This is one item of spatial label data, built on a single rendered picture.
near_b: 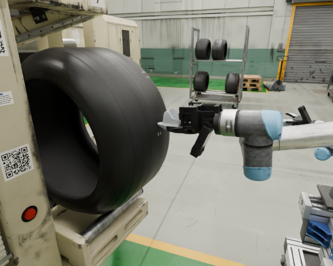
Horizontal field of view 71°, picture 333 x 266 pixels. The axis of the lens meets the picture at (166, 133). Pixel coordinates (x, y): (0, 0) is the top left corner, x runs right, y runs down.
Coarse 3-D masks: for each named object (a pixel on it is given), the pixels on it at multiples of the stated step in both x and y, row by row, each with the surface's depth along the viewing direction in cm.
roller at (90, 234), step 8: (128, 200) 94; (120, 208) 89; (104, 216) 83; (112, 216) 85; (96, 224) 80; (104, 224) 82; (80, 232) 77; (88, 232) 77; (96, 232) 79; (88, 240) 76
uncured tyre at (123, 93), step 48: (48, 48) 74; (96, 48) 80; (48, 96) 101; (96, 96) 63; (144, 96) 73; (48, 144) 104; (96, 144) 66; (144, 144) 70; (48, 192) 88; (96, 192) 73
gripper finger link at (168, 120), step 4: (164, 112) 72; (168, 112) 71; (164, 116) 72; (168, 116) 71; (164, 120) 73; (168, 120) 72; (172, 120) 71; (176, 120) 70; (160, 124) 74; (164, 124) 73; (168, 124) 72; (172, 124) 71; (176, 124) 71; (180, 124) 71; (164, 128) 73
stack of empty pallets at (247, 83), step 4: (260, 76) 876; (244, 80) 877; (248, 80) 829; (252, 80) 920; (260, 80) 817; (244, 84) 876; (248, 84) 831; (252, 84) 876; (256, 84) 820; (260, 84) 865; (248, 88) 835; (260, 88) 824
